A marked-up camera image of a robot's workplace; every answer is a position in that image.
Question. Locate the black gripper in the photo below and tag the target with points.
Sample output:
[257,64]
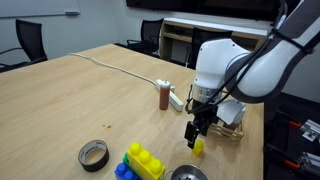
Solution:
[200,125]

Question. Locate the small yellow block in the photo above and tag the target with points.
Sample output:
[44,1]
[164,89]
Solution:
[198,147]

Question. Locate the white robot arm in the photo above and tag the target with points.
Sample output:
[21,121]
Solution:
[229,76]

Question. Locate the stacked colourful blocks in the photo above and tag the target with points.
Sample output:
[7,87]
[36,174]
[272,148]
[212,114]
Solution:
[139,164]

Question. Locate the wooden condiment crate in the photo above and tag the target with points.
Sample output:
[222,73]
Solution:
[225,133]

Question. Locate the white power strip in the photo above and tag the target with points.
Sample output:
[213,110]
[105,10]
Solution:
[173,99]

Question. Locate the small steel pot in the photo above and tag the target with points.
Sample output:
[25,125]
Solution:
[186,172]

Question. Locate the red-brown sauce bottle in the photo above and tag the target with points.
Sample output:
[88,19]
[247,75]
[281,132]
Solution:
[164,95]

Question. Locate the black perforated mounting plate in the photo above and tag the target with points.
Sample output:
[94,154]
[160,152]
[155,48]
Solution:
[285,142]

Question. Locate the wooden shelf cabinet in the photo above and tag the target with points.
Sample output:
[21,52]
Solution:
[178,29]

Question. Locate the orange black clamp right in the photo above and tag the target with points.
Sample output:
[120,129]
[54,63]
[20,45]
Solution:
[295,124]

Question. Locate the orange black clamp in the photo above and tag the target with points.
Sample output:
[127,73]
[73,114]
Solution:
[295,124]
[292,165]

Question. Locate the black tape roll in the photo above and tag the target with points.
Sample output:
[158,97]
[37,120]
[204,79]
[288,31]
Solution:
[93,156]

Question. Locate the black office chair middle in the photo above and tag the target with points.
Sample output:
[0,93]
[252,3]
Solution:
[149,38]

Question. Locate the orange black clamp left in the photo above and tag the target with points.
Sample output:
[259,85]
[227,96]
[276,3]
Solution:
[292,165]

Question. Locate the black office chair left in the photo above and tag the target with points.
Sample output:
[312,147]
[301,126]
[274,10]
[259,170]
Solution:
[29,35]

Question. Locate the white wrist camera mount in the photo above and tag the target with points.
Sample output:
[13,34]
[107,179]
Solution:
[231,111]

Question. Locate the aluminium bracket right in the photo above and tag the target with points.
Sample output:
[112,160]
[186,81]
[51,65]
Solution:
[311,130]

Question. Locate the aluminium bracket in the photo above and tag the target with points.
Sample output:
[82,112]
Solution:
[310,163]
[311,130]

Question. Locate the aluminium bracket left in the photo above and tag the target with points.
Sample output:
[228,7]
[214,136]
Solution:
[310,163]

